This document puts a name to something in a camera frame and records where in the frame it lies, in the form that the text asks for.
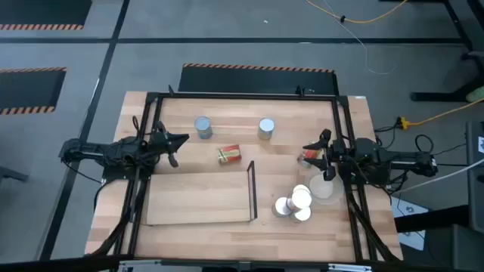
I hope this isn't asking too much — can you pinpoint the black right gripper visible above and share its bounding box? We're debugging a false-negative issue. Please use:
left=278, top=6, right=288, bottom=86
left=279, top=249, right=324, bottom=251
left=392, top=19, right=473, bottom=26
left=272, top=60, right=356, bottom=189
left=303, top=128, right=341, bottom=182

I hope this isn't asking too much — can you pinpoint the black mat hazard striped edge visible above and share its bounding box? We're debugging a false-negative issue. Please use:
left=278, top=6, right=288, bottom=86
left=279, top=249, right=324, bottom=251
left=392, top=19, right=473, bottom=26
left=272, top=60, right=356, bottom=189
left=0, top=66, right=67, bottom=116
left=177, top=63, right=340, bottom=95
left=0, top=0, right=93, bottom=31

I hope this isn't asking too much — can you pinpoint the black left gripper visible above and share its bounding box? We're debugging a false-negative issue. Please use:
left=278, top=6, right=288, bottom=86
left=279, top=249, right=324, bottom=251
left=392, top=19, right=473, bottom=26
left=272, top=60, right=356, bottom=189
left=152, top=120, right=190, bottom=169

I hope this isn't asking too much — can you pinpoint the thick grey cable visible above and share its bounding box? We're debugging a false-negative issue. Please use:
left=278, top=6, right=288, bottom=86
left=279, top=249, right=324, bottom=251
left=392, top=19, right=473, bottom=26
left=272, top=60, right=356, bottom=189
left=391, top=158, right=484, bottom=194

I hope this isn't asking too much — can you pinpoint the grey equipment cabinet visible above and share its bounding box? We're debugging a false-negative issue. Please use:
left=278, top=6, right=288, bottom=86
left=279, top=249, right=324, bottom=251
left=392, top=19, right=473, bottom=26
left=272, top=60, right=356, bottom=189
left=467, top=120, right=484, bottom=233

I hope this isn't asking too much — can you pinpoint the white floor sign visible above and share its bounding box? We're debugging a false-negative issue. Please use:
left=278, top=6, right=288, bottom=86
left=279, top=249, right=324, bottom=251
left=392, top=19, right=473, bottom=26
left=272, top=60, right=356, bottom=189
left=389, top=196, right=428, bottom=252

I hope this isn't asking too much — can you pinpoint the silver lidded tin can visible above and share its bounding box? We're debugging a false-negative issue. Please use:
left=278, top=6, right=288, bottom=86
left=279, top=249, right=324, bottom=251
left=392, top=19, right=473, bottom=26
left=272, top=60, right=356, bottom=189
left=289, top=206, right=312, bottom=224

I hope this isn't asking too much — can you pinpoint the pale green object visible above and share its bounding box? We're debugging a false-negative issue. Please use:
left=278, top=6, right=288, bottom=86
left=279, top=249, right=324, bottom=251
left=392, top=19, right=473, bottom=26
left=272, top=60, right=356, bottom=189
left=465, top=85, right=484, bottom=104

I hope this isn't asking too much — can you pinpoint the yellow cable with plug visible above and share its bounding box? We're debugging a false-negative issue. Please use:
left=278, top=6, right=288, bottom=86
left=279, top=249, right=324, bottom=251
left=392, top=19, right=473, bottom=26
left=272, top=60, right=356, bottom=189
left=396, top=97, right=484, bottom=130

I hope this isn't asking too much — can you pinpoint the black floor beam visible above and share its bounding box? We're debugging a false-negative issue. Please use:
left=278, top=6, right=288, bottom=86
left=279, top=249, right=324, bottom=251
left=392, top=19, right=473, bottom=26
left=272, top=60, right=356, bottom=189
left=395, top=206, right=470, bottom=233

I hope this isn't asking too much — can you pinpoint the black desk base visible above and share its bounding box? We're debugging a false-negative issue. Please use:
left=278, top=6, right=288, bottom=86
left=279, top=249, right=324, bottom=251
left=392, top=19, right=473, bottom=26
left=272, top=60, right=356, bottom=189
left=377, top=0, right=484, bottom=103

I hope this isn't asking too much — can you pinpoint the orange red labelled can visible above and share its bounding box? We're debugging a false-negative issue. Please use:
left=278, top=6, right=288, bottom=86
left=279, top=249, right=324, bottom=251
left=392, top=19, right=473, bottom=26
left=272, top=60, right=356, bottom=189
left=296, top=148, right=325, bottom=169

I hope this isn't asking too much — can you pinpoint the thin white cable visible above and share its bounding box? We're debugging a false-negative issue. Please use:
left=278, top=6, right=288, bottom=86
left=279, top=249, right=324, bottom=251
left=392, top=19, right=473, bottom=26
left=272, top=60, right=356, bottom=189
left=323, top=0, right=397, bottom=76

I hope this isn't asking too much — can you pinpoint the blue labelled tin can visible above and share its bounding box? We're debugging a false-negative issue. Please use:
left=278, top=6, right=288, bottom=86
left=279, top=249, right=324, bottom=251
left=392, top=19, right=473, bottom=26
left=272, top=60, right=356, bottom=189
left=194, top=115, right=214, bottom=141

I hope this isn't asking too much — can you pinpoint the black aluminium table frame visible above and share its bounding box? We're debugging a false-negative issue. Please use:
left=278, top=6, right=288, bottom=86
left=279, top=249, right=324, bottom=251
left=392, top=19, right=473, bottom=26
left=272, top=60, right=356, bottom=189
left=85, top=85, right=404, bottom=265

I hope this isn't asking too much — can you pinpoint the Pineapple labelled red can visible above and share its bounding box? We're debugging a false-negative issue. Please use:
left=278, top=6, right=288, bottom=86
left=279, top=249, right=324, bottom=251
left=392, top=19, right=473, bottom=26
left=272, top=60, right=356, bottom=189
left=216, top=144, right=243, bottom=165

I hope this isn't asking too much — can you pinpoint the Tomatoes labelled blue can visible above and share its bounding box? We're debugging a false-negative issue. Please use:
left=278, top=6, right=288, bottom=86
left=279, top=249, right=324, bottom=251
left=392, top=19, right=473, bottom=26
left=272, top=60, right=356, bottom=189
left=271, top=196, right=294, bottom=219

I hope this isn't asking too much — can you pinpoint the Carrots labelled yellow can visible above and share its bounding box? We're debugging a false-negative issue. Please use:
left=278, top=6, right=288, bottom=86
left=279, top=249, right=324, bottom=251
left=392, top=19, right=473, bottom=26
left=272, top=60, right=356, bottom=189
left=256, top=117, right=276, bottom=141

